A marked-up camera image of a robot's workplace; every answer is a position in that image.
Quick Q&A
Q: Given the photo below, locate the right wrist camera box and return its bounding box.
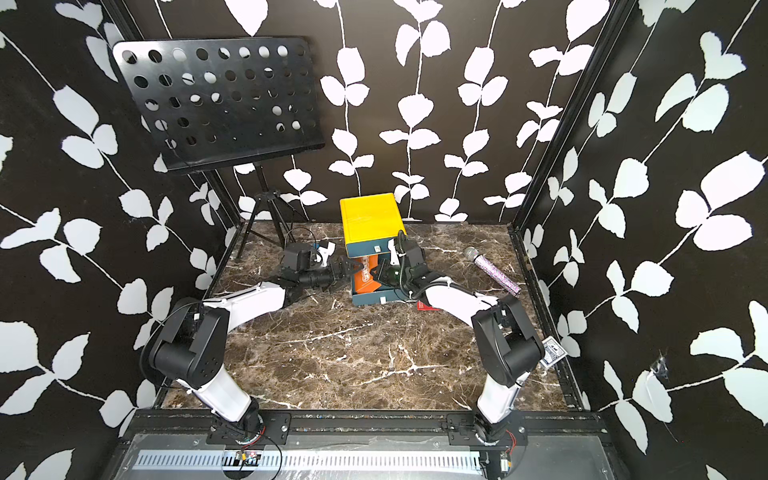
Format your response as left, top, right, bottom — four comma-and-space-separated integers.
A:
395, 236, 426, 268

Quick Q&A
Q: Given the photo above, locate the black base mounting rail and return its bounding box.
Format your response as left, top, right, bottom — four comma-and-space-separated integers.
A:
206, 409, 607, 448

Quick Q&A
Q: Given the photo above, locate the yellow teal drawer cabinet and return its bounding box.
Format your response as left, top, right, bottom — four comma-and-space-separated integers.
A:
339, 193, 405, 258

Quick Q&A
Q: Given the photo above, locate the purple rhinestone microphone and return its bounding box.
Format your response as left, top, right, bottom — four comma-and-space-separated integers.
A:
464, 247, 521, 297

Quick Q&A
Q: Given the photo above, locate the red postcard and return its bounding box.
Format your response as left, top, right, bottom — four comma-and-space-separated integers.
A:
417, 301, 438, 311

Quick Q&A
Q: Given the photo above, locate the orange postcard with white pattern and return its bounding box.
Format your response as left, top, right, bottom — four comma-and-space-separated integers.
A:
353, 255, 382, 294

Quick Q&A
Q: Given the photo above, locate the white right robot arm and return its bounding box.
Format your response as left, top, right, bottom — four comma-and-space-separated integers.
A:
372, 265, 545, 442

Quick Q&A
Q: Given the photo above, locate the white slotted cable duct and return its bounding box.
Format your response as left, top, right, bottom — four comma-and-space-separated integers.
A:
129, 450, 481, 474

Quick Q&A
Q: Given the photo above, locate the playing card on table edge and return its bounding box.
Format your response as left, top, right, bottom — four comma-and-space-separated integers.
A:
540, 336, 568, 370

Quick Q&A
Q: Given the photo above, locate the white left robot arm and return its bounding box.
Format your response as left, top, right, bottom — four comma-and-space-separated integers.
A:
139, 265, 354, 438

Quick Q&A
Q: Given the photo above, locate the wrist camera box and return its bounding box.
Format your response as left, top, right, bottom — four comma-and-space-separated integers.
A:
280, 242, 315, 273
395, 236, 426, 268

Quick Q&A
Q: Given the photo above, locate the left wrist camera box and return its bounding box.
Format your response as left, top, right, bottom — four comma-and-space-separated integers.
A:
280, 242, 315, 273

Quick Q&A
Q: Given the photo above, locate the black perforated music stand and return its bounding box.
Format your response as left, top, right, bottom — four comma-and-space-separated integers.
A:
113, 37, 325, 247

